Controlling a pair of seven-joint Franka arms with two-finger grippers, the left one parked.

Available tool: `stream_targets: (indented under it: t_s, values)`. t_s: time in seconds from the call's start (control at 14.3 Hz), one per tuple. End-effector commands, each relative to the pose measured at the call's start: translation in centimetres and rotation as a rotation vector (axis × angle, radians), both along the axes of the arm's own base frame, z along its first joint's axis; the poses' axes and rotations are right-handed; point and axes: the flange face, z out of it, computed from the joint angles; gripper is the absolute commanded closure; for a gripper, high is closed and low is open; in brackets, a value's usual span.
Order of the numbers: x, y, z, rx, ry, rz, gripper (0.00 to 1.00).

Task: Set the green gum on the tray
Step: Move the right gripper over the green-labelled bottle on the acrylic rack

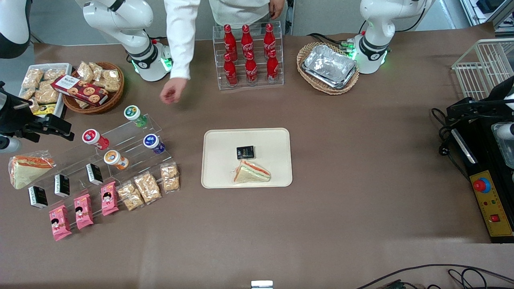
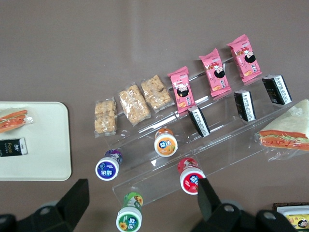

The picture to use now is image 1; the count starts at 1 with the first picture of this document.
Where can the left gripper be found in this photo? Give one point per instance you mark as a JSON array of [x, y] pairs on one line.
[[490, 105]]

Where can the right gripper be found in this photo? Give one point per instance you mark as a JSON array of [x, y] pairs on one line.
[[16, 117]]

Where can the green gum bottle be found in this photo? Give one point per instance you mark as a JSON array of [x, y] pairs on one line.
[[132, 113]]

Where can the white sleeved forearm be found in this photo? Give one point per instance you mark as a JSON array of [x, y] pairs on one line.
[[180, 40]]

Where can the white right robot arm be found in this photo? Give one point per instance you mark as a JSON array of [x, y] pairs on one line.
[[136, 24]]

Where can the white rectangular snack tray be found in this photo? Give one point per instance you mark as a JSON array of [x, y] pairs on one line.
[[60, 108]]

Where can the red gum bottle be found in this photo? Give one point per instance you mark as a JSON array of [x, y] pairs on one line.
[[93, 137]]

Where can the orange gum bottle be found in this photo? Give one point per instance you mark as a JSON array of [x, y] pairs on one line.
[[113, 158]]

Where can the blue gum bottle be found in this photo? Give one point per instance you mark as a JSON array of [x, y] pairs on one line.
[[152, 142]]

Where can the aluminium foil tray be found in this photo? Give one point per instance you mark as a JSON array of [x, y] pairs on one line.
[[329, 66]]

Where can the beige plastic tray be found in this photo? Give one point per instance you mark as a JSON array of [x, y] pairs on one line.
[[225, 168]]

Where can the person's right hand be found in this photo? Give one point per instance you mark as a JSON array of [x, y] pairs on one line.
[[173, 91]]

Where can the person's left hand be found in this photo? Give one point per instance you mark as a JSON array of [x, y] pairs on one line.
[[277, 9]]

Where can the yellow snack pack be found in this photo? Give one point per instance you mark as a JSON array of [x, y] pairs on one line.
[[45, 109]]

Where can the clear bag of crackers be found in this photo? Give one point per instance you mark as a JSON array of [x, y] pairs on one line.
[[27, 94], [97, 69], [111, 81], [170, 177], [54, 74], [34, 105], [85, 71], [46, 94], [33, 78], [130, 196], [147, 188]]

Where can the silver sealing bar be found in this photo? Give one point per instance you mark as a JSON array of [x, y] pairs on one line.
[[464, 146]]

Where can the black power plug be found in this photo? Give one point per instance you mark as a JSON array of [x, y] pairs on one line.
[[443, 150]]

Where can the wrapped triangle sandwich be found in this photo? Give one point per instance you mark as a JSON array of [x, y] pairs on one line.
[[28, 170], [251, 173]]

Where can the red cookie box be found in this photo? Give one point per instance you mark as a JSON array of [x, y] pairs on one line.
[[80, 90]]

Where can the black sealing machine yellow panel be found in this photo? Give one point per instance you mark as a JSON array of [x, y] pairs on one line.
[[482, 160]]

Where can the small black box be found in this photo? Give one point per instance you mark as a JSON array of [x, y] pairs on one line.
[[37, 197], [62, 185], [245, 152], [94, 174]]

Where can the clear plastic container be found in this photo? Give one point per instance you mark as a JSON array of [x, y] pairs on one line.
[[505, 154]]

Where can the dark brown wicker basket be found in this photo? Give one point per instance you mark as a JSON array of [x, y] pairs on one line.
[[114, 98]]

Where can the red emergency stop button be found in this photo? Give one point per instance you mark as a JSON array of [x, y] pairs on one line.
[[481, 185]]

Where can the clear acrylic stepped stand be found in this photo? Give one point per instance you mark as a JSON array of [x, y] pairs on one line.
[[132, 138]]

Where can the pink snack pack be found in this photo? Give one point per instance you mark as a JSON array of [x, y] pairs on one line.
[[109, 198], [60, 223], [83, 212]]

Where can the light wicker basket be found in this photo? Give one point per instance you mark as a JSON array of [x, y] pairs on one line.
[[309, 82]]

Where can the red cola bottle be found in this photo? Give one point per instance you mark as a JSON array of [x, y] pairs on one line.
[[269, 39], [251, 70], [272, 68], [230, 72], [247, 40], [229, 40]]

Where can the clear acrylic bottle rack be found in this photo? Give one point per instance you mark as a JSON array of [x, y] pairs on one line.
[[259, 86]]

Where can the small silver object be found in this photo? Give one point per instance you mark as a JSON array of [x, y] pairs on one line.
[[262, 285]]

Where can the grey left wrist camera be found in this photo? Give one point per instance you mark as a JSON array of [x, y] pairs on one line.
[[507, 130]]

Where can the metal shelf frame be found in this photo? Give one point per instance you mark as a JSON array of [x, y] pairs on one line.
[[494, 12]]

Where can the red rocker switch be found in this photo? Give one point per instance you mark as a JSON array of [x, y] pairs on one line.
[[495, 218]]

